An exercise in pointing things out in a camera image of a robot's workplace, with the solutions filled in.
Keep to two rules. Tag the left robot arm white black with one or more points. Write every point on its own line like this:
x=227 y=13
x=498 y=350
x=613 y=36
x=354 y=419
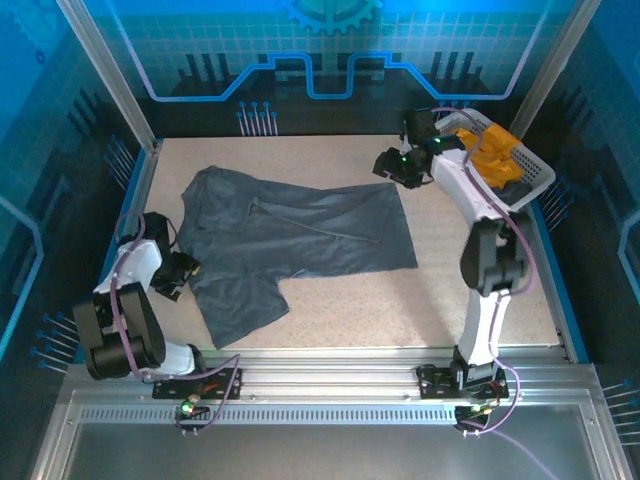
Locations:
x=135 y=260

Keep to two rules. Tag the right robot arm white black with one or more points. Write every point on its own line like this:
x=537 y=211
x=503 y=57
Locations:
x=460 y=180

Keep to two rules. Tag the yellow t-shirt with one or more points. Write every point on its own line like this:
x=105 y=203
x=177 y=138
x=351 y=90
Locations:
x=500 y=155

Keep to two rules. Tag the dark grey t-shirt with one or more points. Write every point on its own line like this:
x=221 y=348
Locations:
x=515 y=192

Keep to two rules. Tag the small circuit board green light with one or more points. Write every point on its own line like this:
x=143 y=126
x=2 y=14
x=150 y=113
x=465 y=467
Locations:
x=189 y=409
x=475 y=411

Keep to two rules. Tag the white plastic basket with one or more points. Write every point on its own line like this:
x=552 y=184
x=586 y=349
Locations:
x=539 y=170

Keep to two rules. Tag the aluminium side rail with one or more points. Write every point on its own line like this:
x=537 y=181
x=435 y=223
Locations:
x=555 y=280
x=125 y=240

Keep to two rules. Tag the aluminium frame post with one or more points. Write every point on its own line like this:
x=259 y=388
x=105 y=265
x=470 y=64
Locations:
x=107 y=75
x=550 y=65

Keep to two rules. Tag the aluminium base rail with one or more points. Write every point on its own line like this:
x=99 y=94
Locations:
x=325 y=372

